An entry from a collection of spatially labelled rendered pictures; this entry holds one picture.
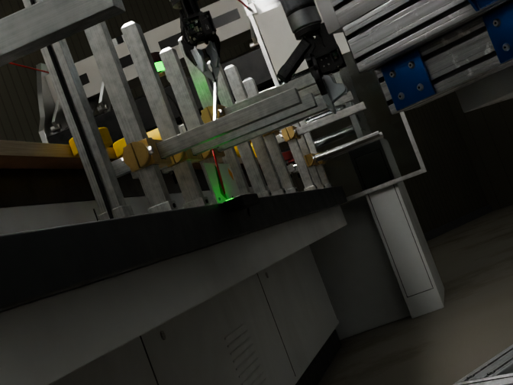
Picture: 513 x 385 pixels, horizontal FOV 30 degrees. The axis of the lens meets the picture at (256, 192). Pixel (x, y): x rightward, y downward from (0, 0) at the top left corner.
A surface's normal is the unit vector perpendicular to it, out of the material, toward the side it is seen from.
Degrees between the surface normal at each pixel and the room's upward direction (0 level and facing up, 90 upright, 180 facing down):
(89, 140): 90
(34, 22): 90
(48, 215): 90
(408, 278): 90
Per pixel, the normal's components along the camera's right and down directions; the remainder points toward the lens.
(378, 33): -0.68, 0.22
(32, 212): 0.91, -0.36
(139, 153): -0.19, 0.02
